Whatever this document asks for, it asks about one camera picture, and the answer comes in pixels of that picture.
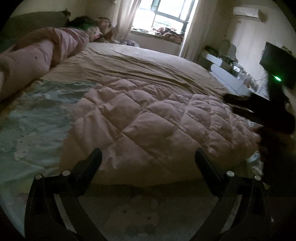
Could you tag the white air conditioner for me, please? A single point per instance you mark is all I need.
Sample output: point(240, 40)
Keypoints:
point(249, 13)

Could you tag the pink quilted coat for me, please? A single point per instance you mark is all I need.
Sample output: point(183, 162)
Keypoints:
point(149, 131)

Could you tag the white dresser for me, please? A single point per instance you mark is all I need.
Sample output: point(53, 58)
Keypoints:
point(223, 65)

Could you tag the white curtain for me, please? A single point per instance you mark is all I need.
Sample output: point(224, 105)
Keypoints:
point(124, 15)
point(197, 30)

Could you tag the left white curtain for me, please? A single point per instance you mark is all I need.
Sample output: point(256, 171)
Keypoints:
point(124, 15)

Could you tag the dark green headboard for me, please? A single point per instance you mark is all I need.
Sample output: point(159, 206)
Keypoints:
point(18, 26)

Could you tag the stuffed toys on windowsill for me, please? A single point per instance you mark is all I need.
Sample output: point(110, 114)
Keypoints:
point(168, 34)

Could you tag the pile of clothes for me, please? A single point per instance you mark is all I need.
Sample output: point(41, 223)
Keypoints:
point(98, 29)

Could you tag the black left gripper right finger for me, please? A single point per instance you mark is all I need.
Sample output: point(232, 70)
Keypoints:
point(241, 212)

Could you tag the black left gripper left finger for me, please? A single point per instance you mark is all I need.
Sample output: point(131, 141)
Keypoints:
point(43, 220)

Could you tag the green patterned bed sheet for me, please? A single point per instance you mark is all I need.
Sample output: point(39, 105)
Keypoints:
point(34, 128)

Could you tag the right white curtain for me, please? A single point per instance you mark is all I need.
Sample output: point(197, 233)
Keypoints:
point(197, 30)

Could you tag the beige bed sheet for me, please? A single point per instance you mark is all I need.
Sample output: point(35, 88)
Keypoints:
point(101, 60)

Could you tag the window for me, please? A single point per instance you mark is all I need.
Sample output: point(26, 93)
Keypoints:
point(158, 17)

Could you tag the black wall television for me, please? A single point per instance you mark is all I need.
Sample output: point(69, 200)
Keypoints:
point(279, 63)

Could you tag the rolled pink duvet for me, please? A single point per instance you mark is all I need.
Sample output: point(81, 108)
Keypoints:
point(36, 53)

